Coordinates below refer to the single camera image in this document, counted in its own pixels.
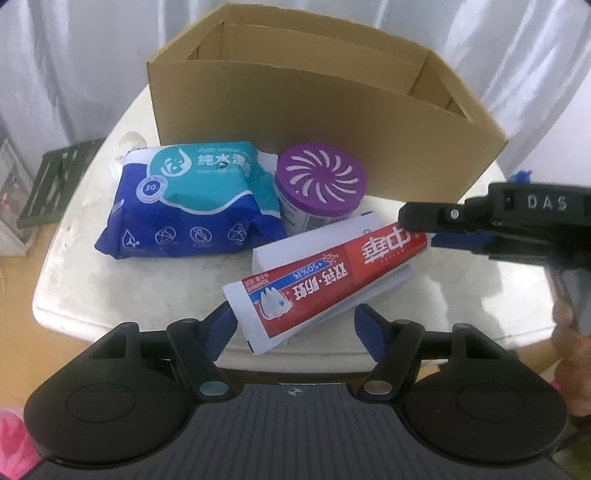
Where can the person's right hand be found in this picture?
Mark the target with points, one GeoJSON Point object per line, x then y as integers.
{"type": "Point", "coordinates": [573, 370]}

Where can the blue wet wipes pack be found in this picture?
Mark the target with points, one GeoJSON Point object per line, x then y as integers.
{"type": "Point", "coordinates": [193, 199]}

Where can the red white toothpaste tube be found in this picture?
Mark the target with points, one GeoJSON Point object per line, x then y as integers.
{"type": "Point", "coordinates": [275, 305]}

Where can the brown cardboard box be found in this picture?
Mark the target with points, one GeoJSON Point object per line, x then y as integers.
{"type": "Point", "coordinates": [279, 77]}

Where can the silver white curtain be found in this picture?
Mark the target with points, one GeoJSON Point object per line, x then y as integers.
{"type": "Point", "coordinates": [70, 69]}

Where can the pink object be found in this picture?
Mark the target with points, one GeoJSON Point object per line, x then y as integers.
{"type": "Point", "coordinates": [17, 453]}

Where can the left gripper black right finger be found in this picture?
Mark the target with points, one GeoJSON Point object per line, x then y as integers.
{"type": "Point", "coordinates": [395, 348]}

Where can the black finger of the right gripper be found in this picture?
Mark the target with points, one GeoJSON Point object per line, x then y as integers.
{"type": "Point", "coordinates": [431, 216]}
{"type": "Point", "coordinates": [465, 242]}

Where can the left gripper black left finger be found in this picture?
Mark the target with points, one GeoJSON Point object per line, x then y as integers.
{"type": "Point", "coordinates": [197, 344]}

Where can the purple lid air freshener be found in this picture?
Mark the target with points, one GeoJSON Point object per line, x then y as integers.
{"type": "Point", "coordinates": [317, 185]}

